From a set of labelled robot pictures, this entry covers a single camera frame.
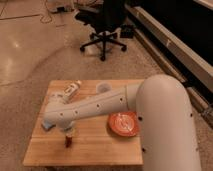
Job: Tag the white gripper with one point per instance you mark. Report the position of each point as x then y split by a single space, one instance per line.
68 129

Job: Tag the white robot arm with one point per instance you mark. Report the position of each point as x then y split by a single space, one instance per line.
164 115

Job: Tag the orange ceramic bowl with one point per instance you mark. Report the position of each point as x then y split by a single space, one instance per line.
124 124

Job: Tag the wooden table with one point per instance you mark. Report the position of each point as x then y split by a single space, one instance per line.
93 142

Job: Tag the black box on floor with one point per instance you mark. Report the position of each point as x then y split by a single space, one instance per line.
127 32

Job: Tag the black office chair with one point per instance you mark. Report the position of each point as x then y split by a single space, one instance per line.
104 18

